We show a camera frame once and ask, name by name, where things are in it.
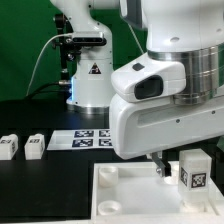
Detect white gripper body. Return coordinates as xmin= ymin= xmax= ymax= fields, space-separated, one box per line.
xmin=109 ymin=95 xmax=224 ymax=159

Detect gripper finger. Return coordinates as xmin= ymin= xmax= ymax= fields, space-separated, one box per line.
xmin=151 ymin=152 xmax=166 ymax=177

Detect white square tabletop tray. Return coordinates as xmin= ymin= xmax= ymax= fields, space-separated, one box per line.
xmin=91 ymin=161 xmax=224 ymax=224

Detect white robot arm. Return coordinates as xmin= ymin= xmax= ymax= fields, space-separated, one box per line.
xmin=50 ymin=0 xmax=224 ymax=159

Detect white marker sheet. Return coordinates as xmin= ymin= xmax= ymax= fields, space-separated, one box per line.
xmin=47 ymin=129 xmax=112 ymax=150

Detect white L-shaped obstacle wall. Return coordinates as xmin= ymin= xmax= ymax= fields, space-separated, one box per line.
xmin=209 ymin=165 xmax=224 ymax=217

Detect black cables at base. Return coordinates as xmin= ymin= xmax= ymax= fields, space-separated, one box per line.
xmin=26 ymin=81 xmax=73 ymax=100

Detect grey cable right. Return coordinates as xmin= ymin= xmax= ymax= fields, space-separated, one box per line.
xmin=128 ymin=23 xmax=146 ymax=56

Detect black camera stand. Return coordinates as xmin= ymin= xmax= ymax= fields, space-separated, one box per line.
xmin=52 ymin=13 xmax=81 ymax=88

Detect white cable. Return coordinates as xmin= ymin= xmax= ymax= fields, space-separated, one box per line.
xmin=25 ymin=33 xmax=74 ymax=97

